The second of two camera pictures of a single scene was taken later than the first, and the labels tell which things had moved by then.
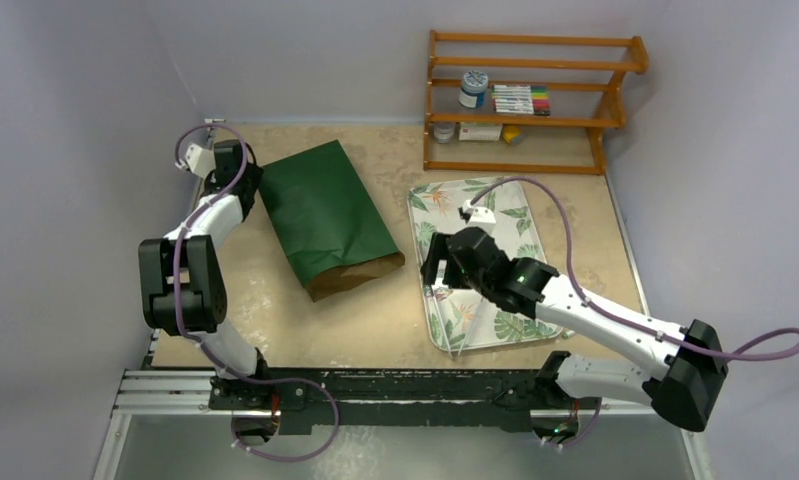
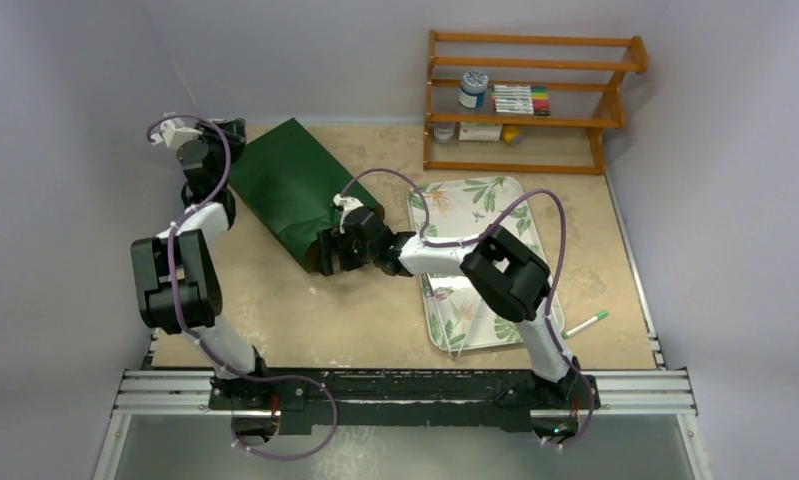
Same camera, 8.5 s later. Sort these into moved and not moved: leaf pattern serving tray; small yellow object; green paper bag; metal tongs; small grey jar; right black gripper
Moved: right black gripper; green paper bag
Not moved: small grey jar; metal tongs; leaf pattern serving tray; small yellow object
